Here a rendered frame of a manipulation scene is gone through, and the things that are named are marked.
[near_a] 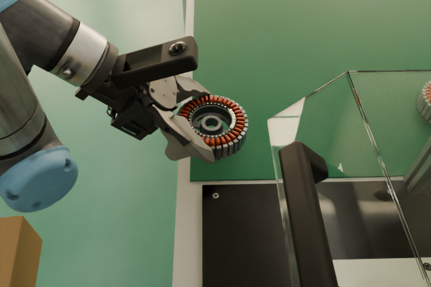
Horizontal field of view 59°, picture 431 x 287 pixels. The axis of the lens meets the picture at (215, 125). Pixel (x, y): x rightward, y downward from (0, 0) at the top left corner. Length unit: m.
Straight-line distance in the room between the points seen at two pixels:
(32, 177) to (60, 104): 1.52
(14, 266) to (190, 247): 0.22
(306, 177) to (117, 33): 2.06
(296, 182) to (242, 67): 0.57
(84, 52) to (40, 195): 0.18
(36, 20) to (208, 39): 0.47
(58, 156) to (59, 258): 1.07
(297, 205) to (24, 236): 0.40
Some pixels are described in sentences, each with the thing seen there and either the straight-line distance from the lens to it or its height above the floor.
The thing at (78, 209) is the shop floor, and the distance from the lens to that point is 1.52.
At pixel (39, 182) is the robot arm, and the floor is 0.95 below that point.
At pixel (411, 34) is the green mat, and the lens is 0.98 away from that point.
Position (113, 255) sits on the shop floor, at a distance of 1.40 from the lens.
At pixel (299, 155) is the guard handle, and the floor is 1.06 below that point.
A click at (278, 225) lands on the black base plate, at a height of 0.77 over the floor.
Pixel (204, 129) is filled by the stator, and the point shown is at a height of 0.82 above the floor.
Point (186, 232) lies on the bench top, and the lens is 0.56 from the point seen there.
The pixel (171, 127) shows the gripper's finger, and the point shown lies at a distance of 0.50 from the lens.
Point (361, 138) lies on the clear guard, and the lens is 0.27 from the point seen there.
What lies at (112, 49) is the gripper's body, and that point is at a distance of 0.50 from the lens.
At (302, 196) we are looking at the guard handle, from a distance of 0.23.
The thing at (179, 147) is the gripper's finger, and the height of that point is 0.83.
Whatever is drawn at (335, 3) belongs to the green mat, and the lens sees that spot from 1.03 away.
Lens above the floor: 1.26
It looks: 49 degrees down
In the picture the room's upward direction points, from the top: straight up
